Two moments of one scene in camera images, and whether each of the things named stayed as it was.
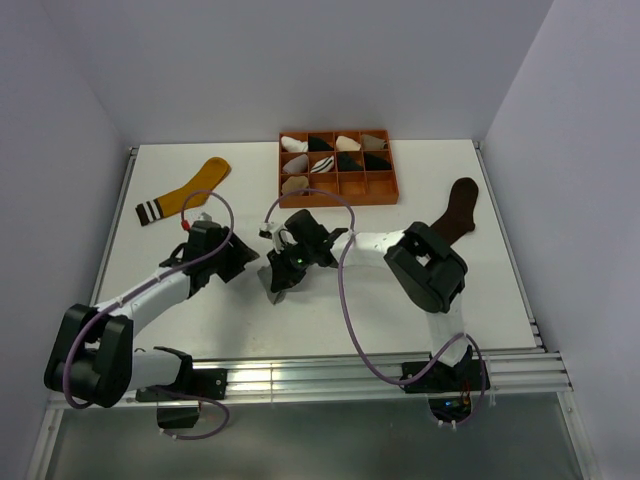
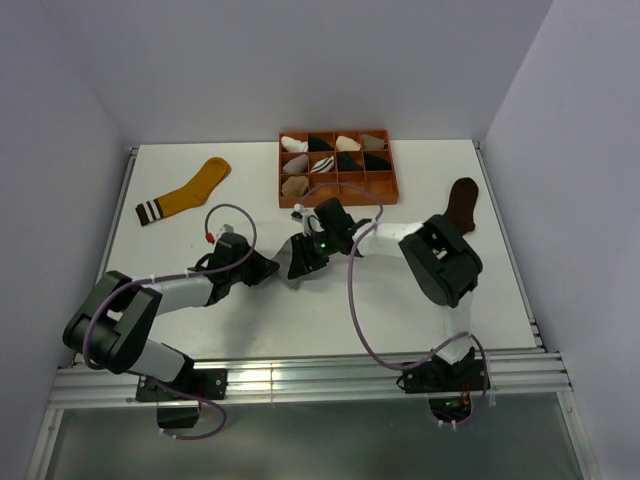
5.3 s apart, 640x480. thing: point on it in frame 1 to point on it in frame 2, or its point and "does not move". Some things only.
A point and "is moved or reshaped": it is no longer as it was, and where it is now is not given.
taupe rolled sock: [372, 143] does not move
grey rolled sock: [297, 165] does not move
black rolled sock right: [373, 162] does not move
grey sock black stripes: [265, 275] is moved or reshaped
